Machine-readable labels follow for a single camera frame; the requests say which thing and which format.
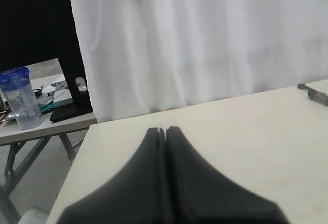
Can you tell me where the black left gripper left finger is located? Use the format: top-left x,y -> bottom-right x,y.
57,128 -> 164,223

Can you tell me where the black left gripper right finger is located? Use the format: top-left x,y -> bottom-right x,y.
166,127 -> 289,223

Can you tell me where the black rope strand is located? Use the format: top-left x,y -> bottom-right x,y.
297,82 -> 328,107

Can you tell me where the black laptop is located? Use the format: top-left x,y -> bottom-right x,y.
50,104 -> 78,123

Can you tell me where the grey folding side table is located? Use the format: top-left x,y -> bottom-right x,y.
1,113 -> 97,223

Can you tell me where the white curtain backdrop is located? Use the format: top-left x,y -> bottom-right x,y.
71,0 -> 327,122

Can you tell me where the clear container blue lid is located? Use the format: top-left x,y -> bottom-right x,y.
1,67 -> 43,130

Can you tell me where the black curtain panel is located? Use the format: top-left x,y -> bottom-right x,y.
1,0 -> 92,112

